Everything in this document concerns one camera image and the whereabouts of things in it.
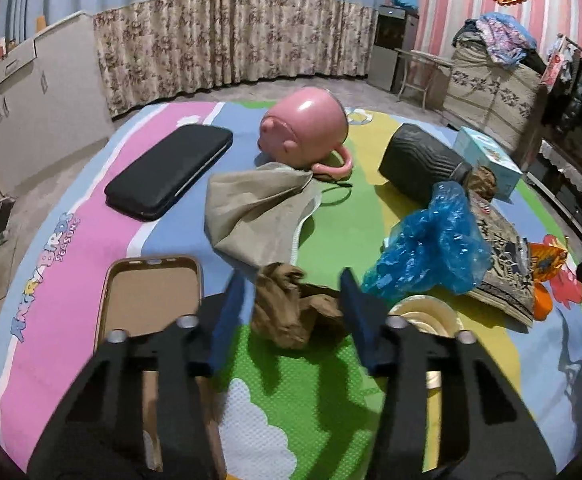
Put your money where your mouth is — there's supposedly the brown tissue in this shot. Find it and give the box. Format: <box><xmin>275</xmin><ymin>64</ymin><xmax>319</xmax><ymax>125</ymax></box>
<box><xmin>250</xmin><ymin>262</ymin><xmax>349</xmax><ymax>350</ymax></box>

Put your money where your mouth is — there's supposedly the cream plastic lid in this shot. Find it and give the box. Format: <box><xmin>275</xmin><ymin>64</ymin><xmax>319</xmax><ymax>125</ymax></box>
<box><xmin>389</xmin><ymin>295</ymin><xmax>463</xmax><ymax>391</ymax></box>

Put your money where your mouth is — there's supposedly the patterned snack bag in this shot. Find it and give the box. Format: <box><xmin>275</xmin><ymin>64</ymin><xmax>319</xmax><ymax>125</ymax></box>
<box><xmin>468</xmin><ymin>191</ymin><xmax>535</xmax><ymax>327</ymax></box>

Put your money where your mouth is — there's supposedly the orange snack wrapper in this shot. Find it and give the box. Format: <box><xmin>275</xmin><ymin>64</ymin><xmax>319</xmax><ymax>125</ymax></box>
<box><xmin>528</xmin><ymin>234</ymin><xmax>568</xmax><ymax>321</ymax></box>

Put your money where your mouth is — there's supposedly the blue plastic bag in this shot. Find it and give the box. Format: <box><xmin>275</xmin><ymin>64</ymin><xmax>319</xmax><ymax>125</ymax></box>
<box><xmin>361</xmin><ymin>181</ymin><xmax>492</xmax><ymax>302</ymax></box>

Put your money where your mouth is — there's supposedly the cartoon bird play mat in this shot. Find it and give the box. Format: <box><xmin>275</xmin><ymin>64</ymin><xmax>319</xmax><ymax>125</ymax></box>
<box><xmin>0</xmin><ymin>102</ymin><xmax>582</xmax><ymax>479</ymax></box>

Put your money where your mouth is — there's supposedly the black glasses case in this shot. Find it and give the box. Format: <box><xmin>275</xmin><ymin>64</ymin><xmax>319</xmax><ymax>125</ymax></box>
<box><xmin>105</xmin><ymin>124</ymin><xmax>233</xmax><ymax>221</ymax></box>

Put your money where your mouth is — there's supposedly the low tv stand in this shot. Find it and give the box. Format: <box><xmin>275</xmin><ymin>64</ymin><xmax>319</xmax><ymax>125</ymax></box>
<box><xmin>528</xmin><ymin>140</ymin><xmax>582</xmax><ymax>234</ymax></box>

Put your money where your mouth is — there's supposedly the beige cloth cap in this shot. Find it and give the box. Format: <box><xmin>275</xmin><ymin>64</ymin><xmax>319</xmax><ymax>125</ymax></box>
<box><xmin>204</xmin><ymin>162</ymin><xmax>321</xmax><ymax>269</ymax></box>

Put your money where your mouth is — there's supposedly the light blue tissue box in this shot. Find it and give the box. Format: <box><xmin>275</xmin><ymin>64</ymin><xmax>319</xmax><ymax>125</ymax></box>
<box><xmin>452</xmin><ymin>127</ymin><xmax>522</xmax><ymax>200</ymax></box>

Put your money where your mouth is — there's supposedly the black ribbed cup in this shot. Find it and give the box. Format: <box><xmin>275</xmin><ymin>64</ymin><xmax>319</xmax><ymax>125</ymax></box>
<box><xmin>379</xmin><ymin>124</ymin><xmax>473</xmax><ymax>205</ymax></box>

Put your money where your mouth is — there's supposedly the blanket covered chest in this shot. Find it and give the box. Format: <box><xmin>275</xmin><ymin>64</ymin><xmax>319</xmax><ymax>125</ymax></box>
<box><xmin>442</xmin><ymin>41</ymin><xmax>540</xmax><ymax>153</ymax></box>

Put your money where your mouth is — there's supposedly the white cabinet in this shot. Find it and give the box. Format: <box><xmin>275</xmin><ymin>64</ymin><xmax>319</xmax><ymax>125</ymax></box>
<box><xmin>0</xmin><ymin>11</ymin><xmax>113</xmax><ymax>196</ymax></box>

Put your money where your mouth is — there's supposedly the clothes rack with garments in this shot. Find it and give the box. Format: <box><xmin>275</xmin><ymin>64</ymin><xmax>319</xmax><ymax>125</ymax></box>
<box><xmin>537</xmin><ymin>32</ymin><xmax>582</xmax><ymax>172</ymax></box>

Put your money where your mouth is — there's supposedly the pink pig mug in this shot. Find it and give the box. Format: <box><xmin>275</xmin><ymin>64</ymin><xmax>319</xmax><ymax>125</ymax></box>
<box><xmin>257</xmin><ymin>87</ymin><xmax>354</xmax><ymax>181</ymax></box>

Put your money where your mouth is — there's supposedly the small metal table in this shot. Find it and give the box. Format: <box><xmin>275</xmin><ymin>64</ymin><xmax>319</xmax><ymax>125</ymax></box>
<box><xmin>396</xmin><ymin>49</ymin><xmax>452</xmax><ymax>110</ymax></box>

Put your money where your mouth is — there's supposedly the pile of clothes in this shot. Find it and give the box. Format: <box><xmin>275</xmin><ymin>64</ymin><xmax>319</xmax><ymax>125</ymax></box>
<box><xmin>451</xmin><ymin>12</ymin><xmax>546</xmax><ymax>74</ymax></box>

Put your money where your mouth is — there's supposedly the blue floral curtain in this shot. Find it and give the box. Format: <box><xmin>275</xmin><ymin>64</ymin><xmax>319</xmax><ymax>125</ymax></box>
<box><xmin>0</xmin><ymin>0</ymin><xmax>383</xmax><ymax>115</ymax></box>

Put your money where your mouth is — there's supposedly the water dispenser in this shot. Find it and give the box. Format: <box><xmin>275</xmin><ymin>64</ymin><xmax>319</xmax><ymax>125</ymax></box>
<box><xmin>367</xmin><ymin>4</ymin><xmax>419</xmax><ymax>93</ymax></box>

